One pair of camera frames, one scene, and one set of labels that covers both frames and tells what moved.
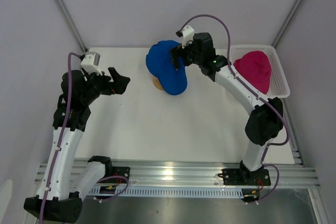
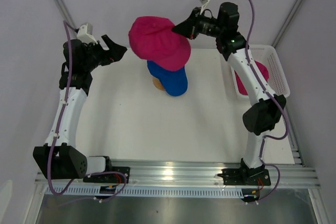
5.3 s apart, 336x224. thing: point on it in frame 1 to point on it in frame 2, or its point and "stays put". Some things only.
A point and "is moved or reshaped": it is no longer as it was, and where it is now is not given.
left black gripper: x=122 y=81 to x=115 y=55
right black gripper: x=176 y=53 to x=189 y=28
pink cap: x=255 y=67 is moved or reshaped
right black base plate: x=241 y=177 stays put
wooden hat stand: x=157 y=83 stays put
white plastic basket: x=279 y=87 stays put
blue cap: x=159 y=62 stays put
